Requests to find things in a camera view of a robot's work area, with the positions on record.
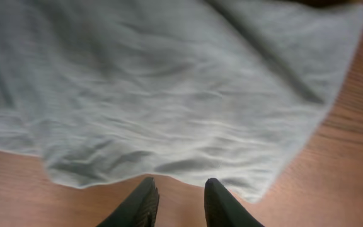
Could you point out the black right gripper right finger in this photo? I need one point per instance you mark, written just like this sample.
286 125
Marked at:
223 210

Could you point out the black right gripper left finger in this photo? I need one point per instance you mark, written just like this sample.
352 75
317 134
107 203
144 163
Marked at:
139 209

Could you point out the light blue t-shirt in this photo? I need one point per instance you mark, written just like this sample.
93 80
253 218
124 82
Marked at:
103 91

